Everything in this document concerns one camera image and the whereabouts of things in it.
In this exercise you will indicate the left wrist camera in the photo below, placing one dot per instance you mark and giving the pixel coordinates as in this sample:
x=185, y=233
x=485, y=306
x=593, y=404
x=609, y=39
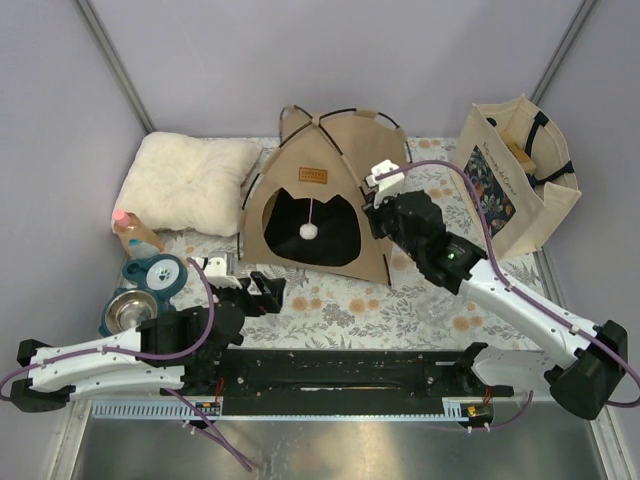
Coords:
x=218, y=265

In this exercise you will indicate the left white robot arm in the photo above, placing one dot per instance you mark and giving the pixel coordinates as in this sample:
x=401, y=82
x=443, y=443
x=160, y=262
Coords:
x=158, y=353

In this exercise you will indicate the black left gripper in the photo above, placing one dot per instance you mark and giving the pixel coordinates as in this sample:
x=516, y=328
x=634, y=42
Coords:
x=257, y=303

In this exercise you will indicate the beige fabric pet tent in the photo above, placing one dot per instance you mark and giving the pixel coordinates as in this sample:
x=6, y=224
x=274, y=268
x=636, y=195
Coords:
x=325, y=200

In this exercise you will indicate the black tent pole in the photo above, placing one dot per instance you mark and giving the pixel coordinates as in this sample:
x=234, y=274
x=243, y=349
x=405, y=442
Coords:
x=340, y=165
x=324, y=156

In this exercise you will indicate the teal double pet bowl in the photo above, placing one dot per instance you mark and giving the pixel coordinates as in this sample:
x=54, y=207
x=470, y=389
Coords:
x=152, y=282

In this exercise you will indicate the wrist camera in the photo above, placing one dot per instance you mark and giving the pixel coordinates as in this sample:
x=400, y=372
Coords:
x=218, y=265
x=386, y=180

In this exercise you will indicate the white fluffy cushion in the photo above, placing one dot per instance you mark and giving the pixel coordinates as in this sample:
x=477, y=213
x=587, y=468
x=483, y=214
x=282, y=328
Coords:
x=177, y=182

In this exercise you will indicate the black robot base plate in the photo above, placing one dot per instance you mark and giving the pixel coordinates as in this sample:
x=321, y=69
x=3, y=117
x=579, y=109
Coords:
x=249, y=373

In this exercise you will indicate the wooden block in bag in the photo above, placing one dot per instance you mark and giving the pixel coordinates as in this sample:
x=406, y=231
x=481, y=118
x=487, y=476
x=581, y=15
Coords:
x=523, y=159

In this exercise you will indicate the floral patterned table mat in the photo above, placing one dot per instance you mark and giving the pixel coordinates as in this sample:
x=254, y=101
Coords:
x=323, y=310

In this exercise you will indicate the pink capped plastic bottle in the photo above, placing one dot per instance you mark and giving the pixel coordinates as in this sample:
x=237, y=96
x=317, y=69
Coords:
x=138, y=240

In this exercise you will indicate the white slotted cable duct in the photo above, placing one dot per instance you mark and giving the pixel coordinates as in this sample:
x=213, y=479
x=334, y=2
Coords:
x=306, y=405

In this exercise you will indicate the cream floral tote bag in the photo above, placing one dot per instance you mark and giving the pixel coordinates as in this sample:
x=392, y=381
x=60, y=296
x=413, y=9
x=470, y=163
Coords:
x=521, y=210

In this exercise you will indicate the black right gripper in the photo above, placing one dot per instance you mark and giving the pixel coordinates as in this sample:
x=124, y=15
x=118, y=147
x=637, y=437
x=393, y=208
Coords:
x=375, y=214

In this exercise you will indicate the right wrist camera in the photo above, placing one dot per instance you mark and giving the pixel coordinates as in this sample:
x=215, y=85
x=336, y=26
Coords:
x=386, y=180

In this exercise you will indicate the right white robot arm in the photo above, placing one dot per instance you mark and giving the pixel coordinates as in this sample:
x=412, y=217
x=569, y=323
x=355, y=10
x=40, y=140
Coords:
x=581, y=363

